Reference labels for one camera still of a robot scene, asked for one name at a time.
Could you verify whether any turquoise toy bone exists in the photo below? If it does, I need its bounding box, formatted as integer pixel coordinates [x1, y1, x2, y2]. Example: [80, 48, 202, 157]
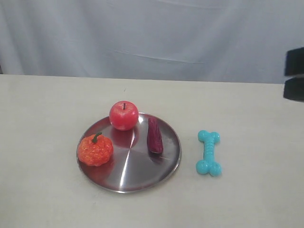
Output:
[196, 130, 222, 177]

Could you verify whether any purple sweet potato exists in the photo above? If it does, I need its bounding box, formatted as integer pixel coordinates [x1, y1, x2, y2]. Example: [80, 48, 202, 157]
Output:
[147, 117, 163, 154]

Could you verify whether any red apple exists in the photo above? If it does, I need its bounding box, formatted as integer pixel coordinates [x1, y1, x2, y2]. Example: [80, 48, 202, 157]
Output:
[109, 101, 139, 131]

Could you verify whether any round stainless steel plate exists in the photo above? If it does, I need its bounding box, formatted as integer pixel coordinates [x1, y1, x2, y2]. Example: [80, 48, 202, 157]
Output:
[78, 113, 181, 193]

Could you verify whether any orange toy pumpkin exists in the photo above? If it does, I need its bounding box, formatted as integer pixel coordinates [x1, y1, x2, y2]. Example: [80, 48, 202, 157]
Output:
[77, 133, 114, 166]

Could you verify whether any white backdrop cloth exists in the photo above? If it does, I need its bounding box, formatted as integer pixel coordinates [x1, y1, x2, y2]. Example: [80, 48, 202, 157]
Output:
[0, 0, 304, 83]

